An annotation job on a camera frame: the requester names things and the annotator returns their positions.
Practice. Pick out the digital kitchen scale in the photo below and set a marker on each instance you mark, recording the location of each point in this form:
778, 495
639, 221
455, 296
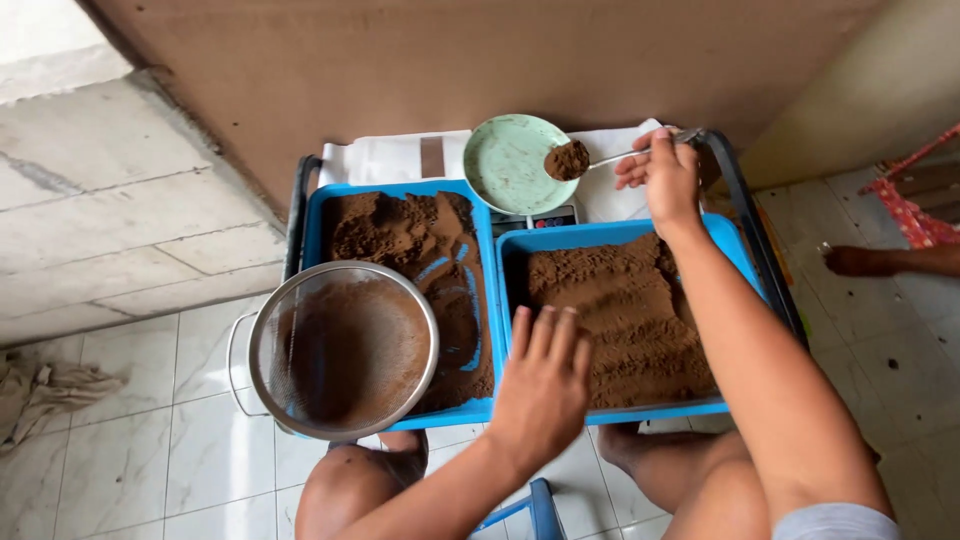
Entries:
553, 219

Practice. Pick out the round metal mesh sieve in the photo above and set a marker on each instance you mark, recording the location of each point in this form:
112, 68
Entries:
345, 352

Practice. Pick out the grey shorts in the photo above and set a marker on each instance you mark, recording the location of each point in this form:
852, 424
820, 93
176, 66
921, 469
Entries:
832, 523

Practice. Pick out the small brown powder lump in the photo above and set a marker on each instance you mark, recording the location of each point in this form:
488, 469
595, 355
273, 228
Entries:
567, 160

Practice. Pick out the metal spoon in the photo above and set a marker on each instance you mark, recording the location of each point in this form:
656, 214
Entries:
616, 157

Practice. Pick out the pale green plate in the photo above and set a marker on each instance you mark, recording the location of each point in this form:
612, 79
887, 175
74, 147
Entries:
504, 165

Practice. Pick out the person's right leg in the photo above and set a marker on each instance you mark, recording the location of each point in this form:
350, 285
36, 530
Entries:
690, 480

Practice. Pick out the person's right hand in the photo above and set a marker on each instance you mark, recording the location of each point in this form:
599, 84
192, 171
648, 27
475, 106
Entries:
671, 187

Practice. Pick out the large brown cardboard sheet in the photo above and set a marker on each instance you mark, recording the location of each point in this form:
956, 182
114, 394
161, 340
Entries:
420, 67

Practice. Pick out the brown powder heap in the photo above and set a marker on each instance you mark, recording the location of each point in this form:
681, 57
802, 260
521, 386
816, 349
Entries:
397, 225
630, 315

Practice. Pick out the blue plastic tray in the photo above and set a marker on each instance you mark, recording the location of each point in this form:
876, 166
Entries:
487, 262
727, 240

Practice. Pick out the stack of white plastic bags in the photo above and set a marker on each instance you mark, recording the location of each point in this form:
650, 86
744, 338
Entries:
390, 157

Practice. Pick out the crumpled beige cloth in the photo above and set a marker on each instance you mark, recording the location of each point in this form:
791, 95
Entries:
45, 394

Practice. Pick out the person's left hand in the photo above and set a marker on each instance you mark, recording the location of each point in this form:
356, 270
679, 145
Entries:
540, 397

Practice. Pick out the blue plastic stool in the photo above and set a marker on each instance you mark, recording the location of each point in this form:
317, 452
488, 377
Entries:
544, 510

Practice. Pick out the red patterned cloth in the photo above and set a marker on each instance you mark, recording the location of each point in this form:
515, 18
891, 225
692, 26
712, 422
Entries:
911, 217

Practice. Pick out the person's leg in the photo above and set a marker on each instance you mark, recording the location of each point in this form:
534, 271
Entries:
690, 480
352, 487

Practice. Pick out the black metal frame table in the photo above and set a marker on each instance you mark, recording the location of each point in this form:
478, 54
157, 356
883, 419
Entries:
750, 217

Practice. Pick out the person's left leg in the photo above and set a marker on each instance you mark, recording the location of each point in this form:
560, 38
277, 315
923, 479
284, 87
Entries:
352, 487

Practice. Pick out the person's right fingers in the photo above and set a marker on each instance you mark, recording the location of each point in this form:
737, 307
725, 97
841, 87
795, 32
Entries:
631, 165

